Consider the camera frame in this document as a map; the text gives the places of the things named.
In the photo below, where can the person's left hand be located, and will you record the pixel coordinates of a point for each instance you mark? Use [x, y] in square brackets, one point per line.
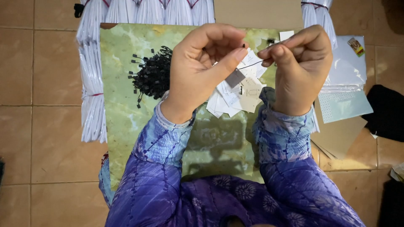
[189, 66]

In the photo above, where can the small white paper tag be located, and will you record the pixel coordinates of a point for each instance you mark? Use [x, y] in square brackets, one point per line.
[286, 35]

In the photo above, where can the person's right hand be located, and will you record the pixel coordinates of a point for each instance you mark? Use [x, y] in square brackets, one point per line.
[303, 75]

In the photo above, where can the grey paper hang tag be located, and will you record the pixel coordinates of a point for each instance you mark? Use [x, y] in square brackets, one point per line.
[235, 78]

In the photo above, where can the row of white packet bundles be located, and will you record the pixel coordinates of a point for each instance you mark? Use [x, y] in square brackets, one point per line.
[93, 78]

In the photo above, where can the purple patterned dress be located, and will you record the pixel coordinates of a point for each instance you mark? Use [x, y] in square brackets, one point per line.
[221, 201]

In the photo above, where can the small colourful label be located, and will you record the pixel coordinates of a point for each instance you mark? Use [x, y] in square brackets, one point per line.
[356, 46]

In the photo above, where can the green marble patterned board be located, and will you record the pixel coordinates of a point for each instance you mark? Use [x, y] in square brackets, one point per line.
[126, 126]

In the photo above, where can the brown cardboard sheet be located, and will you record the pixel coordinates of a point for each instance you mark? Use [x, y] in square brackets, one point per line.
[258, 14]

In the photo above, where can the black clip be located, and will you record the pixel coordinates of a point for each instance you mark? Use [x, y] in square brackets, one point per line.
[78, 10]

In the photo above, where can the pale dotted sticker sheet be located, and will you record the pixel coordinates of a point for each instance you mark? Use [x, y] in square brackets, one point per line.
[344, 105]

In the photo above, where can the crumpled white paper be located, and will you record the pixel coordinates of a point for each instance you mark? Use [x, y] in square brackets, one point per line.
[398, 171]

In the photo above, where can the white packet bundle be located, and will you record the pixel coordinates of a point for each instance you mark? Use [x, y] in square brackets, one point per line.
[320, 15]

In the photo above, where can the black cloth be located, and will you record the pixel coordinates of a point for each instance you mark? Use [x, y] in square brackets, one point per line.
[386, 112]

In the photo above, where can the stack of white plastic bags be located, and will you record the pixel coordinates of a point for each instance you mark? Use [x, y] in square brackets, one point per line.
[347, 69]

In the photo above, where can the stack of brown card sheets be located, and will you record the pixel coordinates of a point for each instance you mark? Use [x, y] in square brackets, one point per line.
[341, 138]

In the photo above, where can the black bag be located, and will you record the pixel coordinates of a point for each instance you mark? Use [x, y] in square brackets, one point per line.
[393, 205]

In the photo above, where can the pile of paper hang tags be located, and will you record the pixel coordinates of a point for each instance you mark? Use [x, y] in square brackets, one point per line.
[235, 101]

